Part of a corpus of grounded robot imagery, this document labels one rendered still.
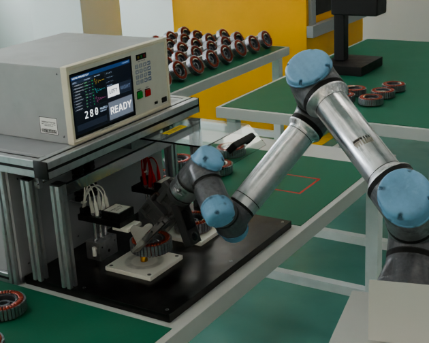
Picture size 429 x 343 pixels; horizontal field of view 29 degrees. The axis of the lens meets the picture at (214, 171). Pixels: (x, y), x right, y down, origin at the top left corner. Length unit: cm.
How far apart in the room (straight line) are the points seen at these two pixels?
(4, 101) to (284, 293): 185
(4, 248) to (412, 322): 108
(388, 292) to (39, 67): 103
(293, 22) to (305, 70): 375
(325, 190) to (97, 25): 378
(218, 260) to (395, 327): 58
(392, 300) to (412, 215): 20
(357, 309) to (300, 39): 388
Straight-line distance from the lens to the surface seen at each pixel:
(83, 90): 216
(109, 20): 638
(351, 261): 402
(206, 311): 206
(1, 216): 222
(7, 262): 227
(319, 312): 358
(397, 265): 189
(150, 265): 221
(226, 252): 229
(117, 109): 227
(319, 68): 200
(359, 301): 207
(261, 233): 240
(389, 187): 181
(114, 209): 223
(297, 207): 264
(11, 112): 228
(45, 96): 217
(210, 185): 195
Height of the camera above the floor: 173
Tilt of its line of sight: 19 degrees down
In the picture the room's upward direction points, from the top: 3 degrees counter-clockwise
